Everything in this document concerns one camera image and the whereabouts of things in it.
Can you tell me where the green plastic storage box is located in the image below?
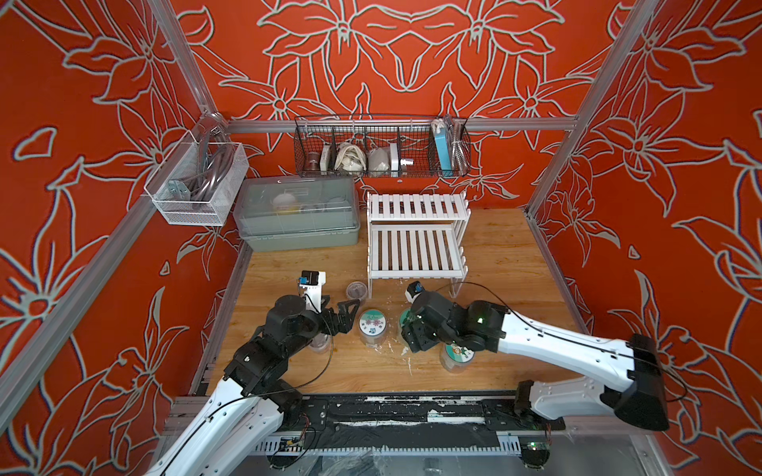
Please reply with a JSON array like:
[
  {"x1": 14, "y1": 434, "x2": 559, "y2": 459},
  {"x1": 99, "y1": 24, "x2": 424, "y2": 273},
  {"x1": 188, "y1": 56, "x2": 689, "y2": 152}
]
[{"x1": 233, "y1": 176, "x2": 360, "y2": 253}]

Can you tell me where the small clear cup front left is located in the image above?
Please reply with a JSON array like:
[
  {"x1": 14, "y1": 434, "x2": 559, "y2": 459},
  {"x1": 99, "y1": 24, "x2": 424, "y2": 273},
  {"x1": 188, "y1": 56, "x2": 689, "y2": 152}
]
[{"x1": 309, "y1": 333, "x2": 333, "y2": 354}]

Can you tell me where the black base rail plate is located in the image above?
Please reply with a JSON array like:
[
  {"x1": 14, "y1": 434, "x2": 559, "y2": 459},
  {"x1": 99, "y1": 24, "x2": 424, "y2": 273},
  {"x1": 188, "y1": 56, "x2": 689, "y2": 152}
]
[{"x1": 264, "y1": 391, "x2": 566, "y2": 434}]

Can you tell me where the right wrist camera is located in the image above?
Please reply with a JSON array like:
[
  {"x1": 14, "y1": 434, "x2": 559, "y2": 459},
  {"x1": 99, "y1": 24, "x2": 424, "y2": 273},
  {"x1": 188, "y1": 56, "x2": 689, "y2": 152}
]
[{"x1": 405, "y1": 281, "x2": 425, "y2": 303}]

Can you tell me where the clear plastic wall basket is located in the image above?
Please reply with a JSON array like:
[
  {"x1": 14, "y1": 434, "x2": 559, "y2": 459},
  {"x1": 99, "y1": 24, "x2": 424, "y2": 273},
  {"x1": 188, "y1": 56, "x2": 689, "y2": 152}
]
[{"x1": 144, "y1": 132, "x2": 249, "y2": 227}]

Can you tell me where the seed jar pink flower lid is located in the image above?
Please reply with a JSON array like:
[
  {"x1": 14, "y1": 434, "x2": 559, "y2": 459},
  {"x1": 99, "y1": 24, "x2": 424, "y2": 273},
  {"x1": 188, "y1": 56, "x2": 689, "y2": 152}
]
[{"x1": 357, "y1": 309, "x2": 388, "y2": 347}]

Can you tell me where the seed jar radish lid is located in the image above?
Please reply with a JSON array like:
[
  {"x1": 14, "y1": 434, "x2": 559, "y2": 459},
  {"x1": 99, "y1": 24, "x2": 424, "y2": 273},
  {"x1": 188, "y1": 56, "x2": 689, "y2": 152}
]
[{"x1": 440, "y1": 344, "x2": 475, "y2": 373}]

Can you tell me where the white cloth bundle in basket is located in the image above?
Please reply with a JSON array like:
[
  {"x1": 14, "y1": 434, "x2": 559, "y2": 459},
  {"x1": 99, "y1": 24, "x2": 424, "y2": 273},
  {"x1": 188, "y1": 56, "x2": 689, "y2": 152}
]
[{"x1": 333, "y1": 143, "x2": 367, "y2": 175}]

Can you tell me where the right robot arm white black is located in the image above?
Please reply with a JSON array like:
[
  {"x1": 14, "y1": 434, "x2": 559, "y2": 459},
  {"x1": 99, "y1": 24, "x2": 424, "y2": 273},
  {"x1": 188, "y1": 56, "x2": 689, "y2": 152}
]
[{"x1": 402, "y1": 282, "x2": 670, "y2": 432}]

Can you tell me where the small clear cup back left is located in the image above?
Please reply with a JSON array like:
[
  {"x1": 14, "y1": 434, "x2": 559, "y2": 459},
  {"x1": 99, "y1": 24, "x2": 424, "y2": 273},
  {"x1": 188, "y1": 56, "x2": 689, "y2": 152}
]
[{"x1": 345, "y1": 281, "x2": 368, "y2": 305}]

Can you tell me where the light blue box in basket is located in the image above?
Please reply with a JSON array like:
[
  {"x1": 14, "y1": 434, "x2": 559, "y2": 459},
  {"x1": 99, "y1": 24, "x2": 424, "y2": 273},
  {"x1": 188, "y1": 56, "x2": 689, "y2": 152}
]
[{"x1": 432, "y1": 119, "x2": 452, "y2": 177}]

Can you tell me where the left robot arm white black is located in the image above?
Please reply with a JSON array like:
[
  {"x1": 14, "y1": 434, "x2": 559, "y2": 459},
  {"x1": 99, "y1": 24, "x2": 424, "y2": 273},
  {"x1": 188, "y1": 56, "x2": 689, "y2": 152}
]
[{"x1": 147, "y1": 295, "x2": 360, "y2": 475}]

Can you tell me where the small clear cup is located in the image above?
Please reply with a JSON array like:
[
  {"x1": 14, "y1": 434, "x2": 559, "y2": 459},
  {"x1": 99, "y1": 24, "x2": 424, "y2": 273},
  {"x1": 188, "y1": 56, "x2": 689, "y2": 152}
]
[
  {"x1": 345, "y1": 281, "x2": 368, "y2": 305},
  {"x1": 309, "y1": 333, "x2": 333, "y2": 354}
]

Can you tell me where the white slatted two-tier shelf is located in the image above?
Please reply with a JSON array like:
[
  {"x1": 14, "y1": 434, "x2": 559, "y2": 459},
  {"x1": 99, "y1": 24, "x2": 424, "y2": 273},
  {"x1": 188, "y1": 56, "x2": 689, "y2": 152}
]
[{"x1": 366, "y1": 194, "x2": 471, "y2": 298}]

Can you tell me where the black wire wall basket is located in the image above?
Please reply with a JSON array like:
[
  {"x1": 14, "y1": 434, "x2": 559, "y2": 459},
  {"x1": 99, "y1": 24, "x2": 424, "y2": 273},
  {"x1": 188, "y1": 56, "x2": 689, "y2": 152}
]
[{"x1": 294, "y1": 115, "x2": 471, "y2": 179}]

